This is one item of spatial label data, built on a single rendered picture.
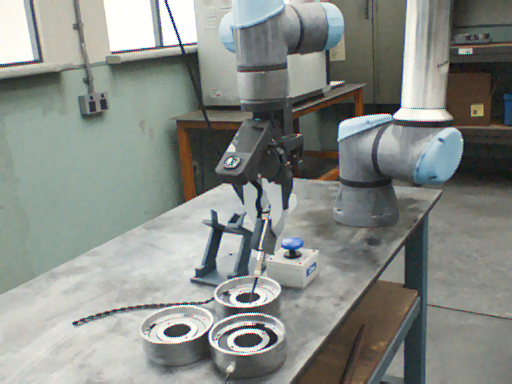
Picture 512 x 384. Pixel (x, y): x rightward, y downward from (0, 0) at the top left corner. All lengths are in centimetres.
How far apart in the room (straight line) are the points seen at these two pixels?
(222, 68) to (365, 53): 172
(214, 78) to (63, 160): 102
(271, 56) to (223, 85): 241
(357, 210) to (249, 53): 54
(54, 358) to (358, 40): 404
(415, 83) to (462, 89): 304
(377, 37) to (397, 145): 348
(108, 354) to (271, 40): 50
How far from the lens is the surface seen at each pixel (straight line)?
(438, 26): 114
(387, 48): 458
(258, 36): 80
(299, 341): 83
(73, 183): 275
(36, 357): 90
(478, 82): 416
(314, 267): 100
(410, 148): 113
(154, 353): 80
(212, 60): 323
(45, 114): 263
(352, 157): 122
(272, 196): 84
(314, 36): 87
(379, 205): 125
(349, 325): 136
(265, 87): 80
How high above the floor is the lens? 124
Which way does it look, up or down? 17 degrees down
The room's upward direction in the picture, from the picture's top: 4 degrees counter-clockwise
